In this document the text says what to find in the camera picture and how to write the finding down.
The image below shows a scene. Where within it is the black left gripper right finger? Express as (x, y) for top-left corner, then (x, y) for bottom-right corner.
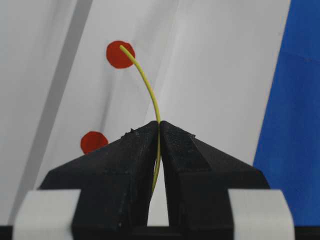
(158, 120), (297, 240)

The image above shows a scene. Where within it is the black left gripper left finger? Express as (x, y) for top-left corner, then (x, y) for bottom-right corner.
(12, 120), (161, 240)

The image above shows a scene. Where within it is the yellow solder wire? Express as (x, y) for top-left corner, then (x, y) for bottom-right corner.
(119, 44), (163, 195)

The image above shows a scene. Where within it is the red dot mark left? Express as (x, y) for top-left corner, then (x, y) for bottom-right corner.
(80, 131), (109, 155)

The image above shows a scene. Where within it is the red dot mark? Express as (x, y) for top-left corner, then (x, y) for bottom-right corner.
(80, 131), (109, 155)
(106, 40), (136, 69)

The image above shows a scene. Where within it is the red dot mark middle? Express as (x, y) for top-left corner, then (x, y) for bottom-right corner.
(106, 40), (136, 69)

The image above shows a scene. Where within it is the blue table cloth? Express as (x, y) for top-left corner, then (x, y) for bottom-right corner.
(253, 0), (320, 226)

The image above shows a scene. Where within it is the white foam board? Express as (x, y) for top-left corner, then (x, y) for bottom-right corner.
(0, 0), (290, 225)

